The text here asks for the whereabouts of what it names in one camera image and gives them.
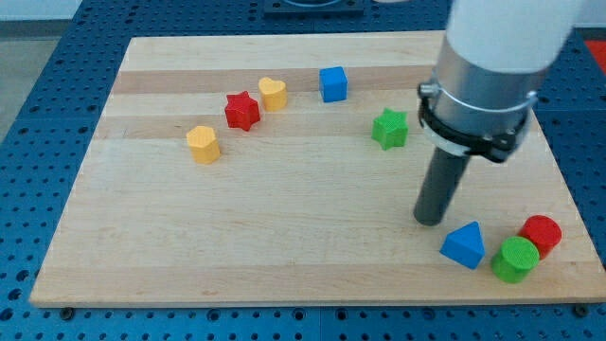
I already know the yellow hexagon block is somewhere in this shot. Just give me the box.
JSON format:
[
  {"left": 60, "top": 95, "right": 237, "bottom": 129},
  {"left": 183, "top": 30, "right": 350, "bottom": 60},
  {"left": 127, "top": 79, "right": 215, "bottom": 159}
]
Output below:
[{"left": 186, "top": 126, "right": 221, "bottom": 164}]

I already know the green star block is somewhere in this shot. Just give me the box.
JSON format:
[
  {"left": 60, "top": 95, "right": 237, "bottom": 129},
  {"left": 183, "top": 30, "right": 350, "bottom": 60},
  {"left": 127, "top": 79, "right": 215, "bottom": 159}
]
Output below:
[{"left": 371, "top": 108, "right": 409, "bottom": 151}]

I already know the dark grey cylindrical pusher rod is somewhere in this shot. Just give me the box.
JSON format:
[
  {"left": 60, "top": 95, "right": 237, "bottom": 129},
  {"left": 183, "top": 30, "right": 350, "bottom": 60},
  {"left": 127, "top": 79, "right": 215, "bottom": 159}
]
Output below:
[{"left": 413, "top": 148, "right": 470, "bottom": 226}]

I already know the blue cube block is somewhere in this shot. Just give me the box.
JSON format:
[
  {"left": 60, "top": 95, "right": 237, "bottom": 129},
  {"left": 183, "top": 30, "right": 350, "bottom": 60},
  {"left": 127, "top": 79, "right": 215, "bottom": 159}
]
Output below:
[{"left": 319, "top": 66, "right": 348, "bottom": 102}]

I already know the yellow heart block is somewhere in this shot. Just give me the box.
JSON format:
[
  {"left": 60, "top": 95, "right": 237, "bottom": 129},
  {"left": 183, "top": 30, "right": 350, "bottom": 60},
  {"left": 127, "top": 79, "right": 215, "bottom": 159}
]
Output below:
[{"left": 258, "top": 77, "right": 288, "bottom": 112}]

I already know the red star block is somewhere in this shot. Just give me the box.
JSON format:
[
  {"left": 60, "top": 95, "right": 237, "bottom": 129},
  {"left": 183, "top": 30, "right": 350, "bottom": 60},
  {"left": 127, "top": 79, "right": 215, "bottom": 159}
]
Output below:
[{"left": 224, "top": 91, "right": 260, "bottom": 132}]

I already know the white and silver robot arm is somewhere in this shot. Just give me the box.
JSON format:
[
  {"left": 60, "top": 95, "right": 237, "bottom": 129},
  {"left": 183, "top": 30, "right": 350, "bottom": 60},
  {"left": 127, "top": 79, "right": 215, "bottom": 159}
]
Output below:
[{"left": 418, "top": 0, "right": 584, "bottom": 163}]

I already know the light wooden board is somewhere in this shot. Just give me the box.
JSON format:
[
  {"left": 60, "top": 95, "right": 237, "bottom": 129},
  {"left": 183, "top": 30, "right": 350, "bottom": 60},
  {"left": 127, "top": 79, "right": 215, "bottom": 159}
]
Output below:
[{"left": 29, "top": 31, "right": 605, "bottom": 308}]

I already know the green cylinder block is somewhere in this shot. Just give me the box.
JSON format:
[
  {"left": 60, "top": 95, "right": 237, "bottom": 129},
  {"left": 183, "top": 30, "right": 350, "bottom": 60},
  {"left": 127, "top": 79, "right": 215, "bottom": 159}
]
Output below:
[{"left": 490, "top": 236, "right": 540, "bottom": 283}]

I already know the blue triangle block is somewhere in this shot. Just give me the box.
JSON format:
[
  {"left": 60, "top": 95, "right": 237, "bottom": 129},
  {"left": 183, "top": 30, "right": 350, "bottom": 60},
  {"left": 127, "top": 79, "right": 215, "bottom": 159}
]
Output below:
[{"left": 439, "top": 222, "right": 485, "bottom": 270}]

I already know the red cylinder block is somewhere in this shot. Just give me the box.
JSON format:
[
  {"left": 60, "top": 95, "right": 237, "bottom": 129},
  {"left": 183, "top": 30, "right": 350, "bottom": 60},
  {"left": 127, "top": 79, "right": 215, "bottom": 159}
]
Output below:
[{"left": 517, "top": 215, "right": 562, "bottom": 260}]

